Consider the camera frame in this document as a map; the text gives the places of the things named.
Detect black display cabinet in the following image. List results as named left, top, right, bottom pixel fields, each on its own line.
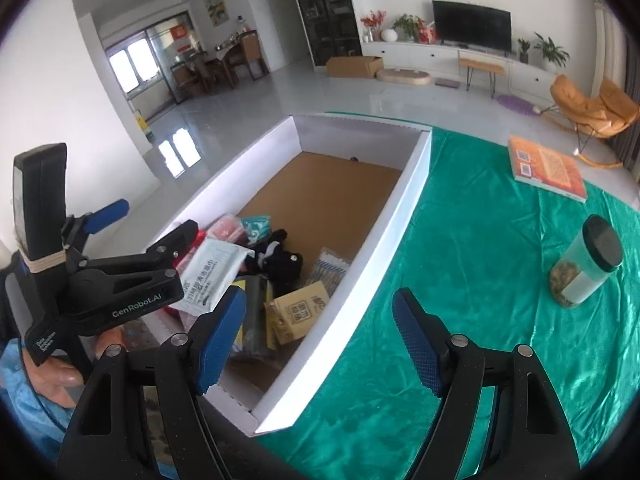
left=286, top=0, right=363, bottom=67

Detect oval cat scratcher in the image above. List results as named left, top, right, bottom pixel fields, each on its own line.
left=376, top=67, right=432, bottom=87

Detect green satin tablecloth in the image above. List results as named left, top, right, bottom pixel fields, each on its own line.
left=252, top=125, right=640, bottom=480

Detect blue striped packet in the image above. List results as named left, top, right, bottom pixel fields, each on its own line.
left=304, top=246, right=352, bottom=293

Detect yellow packet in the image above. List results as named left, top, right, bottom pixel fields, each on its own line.
left=263, top=281, right=332, bottom=346

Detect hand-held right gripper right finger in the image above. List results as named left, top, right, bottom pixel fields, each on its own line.
left=392, top=287, right=581, bottom=480

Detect glass balcony door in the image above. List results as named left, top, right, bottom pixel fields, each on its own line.
left=105, top=12, right=196, bottom=106

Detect orange lounge chair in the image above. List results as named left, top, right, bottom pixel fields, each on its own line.
left=542, top=74, right=640, bottom=168

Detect wooden stool with metal legs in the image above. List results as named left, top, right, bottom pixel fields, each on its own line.
left=457, top=57, right=507, bottom=98

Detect black plush toy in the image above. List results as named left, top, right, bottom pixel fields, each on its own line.
left=244, top=229, right=304, bottom=295

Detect large green potted plant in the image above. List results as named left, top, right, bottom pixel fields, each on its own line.
left=532, top=32, right=571, bottom=72

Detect red flowers in vase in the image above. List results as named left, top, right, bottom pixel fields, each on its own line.
left=360, top=10, right=387, bottom=43

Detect black television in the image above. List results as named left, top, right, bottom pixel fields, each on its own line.
left=431, top=0, right=513, bottom=53

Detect wooden dining chair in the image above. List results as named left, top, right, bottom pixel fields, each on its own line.
left=240, top=32, right=270, bottom=81

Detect teal packet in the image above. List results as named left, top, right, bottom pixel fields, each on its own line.
left=241, top=216, right=273, bottom=243

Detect white cardboard box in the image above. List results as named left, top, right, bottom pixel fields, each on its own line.
left=117, top=114, right=433, bottom=436

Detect green plant with red blooms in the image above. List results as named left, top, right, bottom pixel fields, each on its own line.
left=391, top=13, right=423, bottom=42

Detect covered standing air conditioner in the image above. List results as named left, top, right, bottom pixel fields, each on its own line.
left=590, top=0, right=631, bottom=86

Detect brown cardboard box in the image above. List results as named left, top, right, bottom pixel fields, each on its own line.
left=326, top=55, right=385, bottom=80

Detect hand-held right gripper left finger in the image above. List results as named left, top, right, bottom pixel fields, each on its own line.
left=56, top=285, right=248, bottom=480

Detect person's blue clothing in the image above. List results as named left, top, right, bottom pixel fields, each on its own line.
left=0, top=337, right=91, bottom=466

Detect grey curtain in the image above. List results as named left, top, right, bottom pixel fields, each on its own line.
left=612, top=110, right=640, bottom=181

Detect orange book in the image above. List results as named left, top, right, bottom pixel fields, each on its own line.
left=507, top=135, right=588, bottom=204

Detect white wipes packet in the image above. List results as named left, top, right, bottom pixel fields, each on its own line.
left=167, top=239, right=255, bottom=317

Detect clear jar with black lid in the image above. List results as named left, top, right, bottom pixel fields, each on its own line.
left=549, top=214, right=624, bottom=309

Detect dark grey packet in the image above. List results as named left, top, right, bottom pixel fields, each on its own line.
left=232, top=276, right=277, bottom=358

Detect person's left hand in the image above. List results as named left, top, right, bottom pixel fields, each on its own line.
left=22, top=327, right=128, bottom=401

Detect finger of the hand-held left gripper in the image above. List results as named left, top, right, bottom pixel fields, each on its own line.
left=62, top=199, right=130, bottom=251
left=80, top=219, right=201, bottom=275

